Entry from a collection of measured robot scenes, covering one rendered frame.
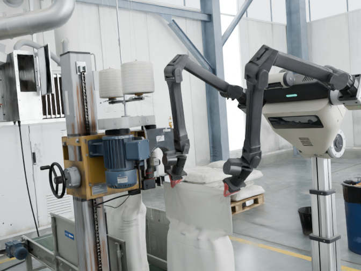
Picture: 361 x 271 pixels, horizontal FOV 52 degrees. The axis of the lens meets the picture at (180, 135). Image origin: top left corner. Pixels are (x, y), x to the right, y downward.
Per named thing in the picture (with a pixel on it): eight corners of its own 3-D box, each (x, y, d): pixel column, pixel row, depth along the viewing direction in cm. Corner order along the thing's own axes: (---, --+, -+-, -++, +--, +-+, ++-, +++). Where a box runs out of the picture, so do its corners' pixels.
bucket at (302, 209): (332, 232, 406) (331, 208, 405) (318, 239, 387) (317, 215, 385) (308, 227, 429) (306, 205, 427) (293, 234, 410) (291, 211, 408)
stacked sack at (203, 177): (239, 177, 506) (239, 166, 506) (205, 186, 463) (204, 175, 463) (217, 175, 539) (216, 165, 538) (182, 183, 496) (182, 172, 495)
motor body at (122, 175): (144, 185, 179) (139, 133, 177) (116, 191, 169) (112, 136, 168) (127, 182, 190) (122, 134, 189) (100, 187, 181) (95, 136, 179)
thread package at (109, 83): (130, 97, 206) (128, 66, 205) (107, 98, 197) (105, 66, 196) (116, 99, 217) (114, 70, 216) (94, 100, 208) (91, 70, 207)
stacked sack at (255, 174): (266, 178, 548) (265, 169, 547) (235, 187, 504) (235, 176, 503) (242, 176, 581) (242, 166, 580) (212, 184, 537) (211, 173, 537)
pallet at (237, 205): (264, 203, 550) (264, 194, 549) (210, 224, 469) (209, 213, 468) (222, 196, 610) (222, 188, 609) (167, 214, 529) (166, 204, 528)
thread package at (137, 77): (161, 93, 187) (159, 59, 186) (134, 94, 176) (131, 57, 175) (143, 96, 199) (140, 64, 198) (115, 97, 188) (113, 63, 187)
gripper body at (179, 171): (165, 173, 196) (168, 161, 193) (179, 170, 203) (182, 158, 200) (172, 179, 192) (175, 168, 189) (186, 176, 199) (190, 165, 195)
